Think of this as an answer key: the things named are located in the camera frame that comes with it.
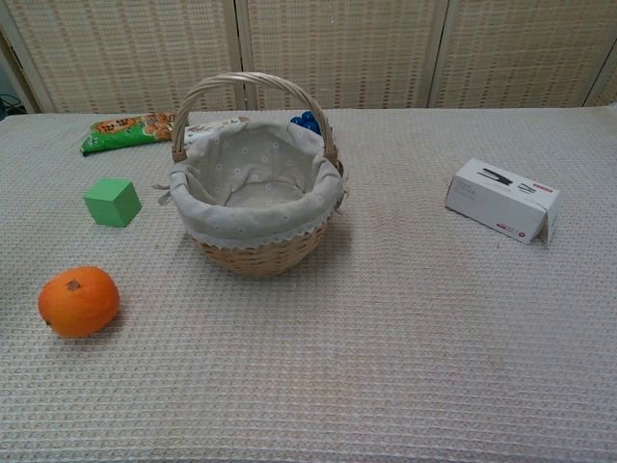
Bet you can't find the orange fruit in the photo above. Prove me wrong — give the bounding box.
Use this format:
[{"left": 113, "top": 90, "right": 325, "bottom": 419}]
[{"left": 38, "top": 265, "right": 121, "bottom": 340}]

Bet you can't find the wicker basket with cloth liner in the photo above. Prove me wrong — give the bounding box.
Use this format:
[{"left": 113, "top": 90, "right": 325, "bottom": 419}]
[{"left": 152, "top": 71, "right": 350, "bottom": 279}]

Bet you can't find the woven tablecloth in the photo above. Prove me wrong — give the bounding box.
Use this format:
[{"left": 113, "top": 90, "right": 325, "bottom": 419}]
[{"left": 0, "top": 104, "right": 617, "bottom": 463}]

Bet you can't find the blue grapes bunch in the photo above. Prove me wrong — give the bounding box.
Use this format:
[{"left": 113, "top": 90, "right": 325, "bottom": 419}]
[{"left": 289, "top": 110, "right": 322, "bottom": 137}]

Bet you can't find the folding rattan screen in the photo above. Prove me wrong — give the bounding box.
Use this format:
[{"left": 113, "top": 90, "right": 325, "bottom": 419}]
[{"left": 0, "top": 0, "right": 617, "bottom": 115}]

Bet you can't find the white stapler box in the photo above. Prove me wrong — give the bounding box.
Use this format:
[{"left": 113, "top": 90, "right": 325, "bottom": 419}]
[{"left": 443, "top": 158, "right": 562, "bottom": 247}]

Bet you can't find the green cube block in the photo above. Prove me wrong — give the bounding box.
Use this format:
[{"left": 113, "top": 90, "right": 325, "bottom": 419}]
[{"left": 83, "top": 177, "right": 144, "bottom": 229}]

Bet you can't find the green snack bag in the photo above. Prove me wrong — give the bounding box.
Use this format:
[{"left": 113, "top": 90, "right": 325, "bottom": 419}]
[{"left": 79, "top": 111, "right": 178, "bottom": 157}]

